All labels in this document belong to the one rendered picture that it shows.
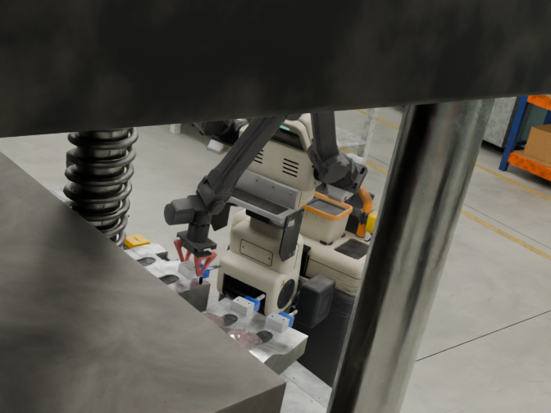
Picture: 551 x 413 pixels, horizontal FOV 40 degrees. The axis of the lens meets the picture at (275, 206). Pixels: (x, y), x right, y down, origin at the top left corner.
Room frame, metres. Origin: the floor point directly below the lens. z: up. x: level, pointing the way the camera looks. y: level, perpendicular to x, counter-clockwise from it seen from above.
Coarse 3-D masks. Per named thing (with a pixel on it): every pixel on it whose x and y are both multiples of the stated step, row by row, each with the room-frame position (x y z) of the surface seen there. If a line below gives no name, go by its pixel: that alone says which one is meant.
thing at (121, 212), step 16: (128, 128) 0.79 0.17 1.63; (80, 144) 0.77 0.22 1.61; (96, 144) 0.77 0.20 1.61; (112, 144) 0.78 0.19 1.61; (128, 144) 0.79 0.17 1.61; (80, 160) 0.77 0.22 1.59; (112, 160) 0.78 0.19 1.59; (128, 160) 0.79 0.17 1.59; (80, 176) 0.78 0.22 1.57; (128, 176) 0.80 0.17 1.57; (64, 192) 0.79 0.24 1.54; (128, 192) 0.80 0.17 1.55; (128, 208) 0.81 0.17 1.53
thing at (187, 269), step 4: (180, 264) 1.85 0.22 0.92; (184, 264) 1.85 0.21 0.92; (188, 264) 1.85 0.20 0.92; (192, 264) 1.86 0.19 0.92; (180, 268) 1.84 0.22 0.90; (184, 268) 1.83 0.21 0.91; (188, 268) 1.83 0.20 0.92; (192, 268) 1.83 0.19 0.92; (200, 268) 1.84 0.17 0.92; (208, 268) 1.88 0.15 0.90; (212, 268) 1.90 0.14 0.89; (216, 268) 1.92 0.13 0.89; (180, 272) 1.84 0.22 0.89; (184, 272) 1.83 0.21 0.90; (188, 272) 1.82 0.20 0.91; (192, 272) 1.82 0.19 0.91; (204, 272) 1.86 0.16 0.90; (208, 272) 1.87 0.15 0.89; (184, 276) 1.83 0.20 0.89; (188, 276) 1.82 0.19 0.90; (192, 276) 1.82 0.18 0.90; (196, 276) 1.84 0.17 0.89; (204, 276) 1.86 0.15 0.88; (208, 276) 1.87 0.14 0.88
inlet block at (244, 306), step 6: (234, 300) 1.77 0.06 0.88; (240, 300) 1.78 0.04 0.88; (246, 300) 1.78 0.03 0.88; (252, 300) 1.81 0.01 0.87; (258, 300) 1.84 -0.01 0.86; (234, 306) 1.76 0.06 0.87; (240, 306) 1.75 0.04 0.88; (246, 306) 1.75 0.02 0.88; (252, 306) 1.77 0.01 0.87; (258, 306) 1.81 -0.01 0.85; (240, 312) 1.75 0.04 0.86; (246, 312) 1.74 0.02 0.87; (252, 312) 1.77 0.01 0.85
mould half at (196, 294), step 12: (132, 252) 1.91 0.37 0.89; (144, 252) 1.92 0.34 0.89; (156, 252) 1.93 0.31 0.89; (156, 264) 1.86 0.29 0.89; (168, 264) 1.88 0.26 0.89; (156, 276) 1.80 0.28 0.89; (180, 276) 1.82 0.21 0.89; (180, 288) 1.76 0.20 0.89; (192, 288) 1.77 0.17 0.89; (204, 288) 1.80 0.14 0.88; (192, 300) 1.78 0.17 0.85; (204, 300) 1.81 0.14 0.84
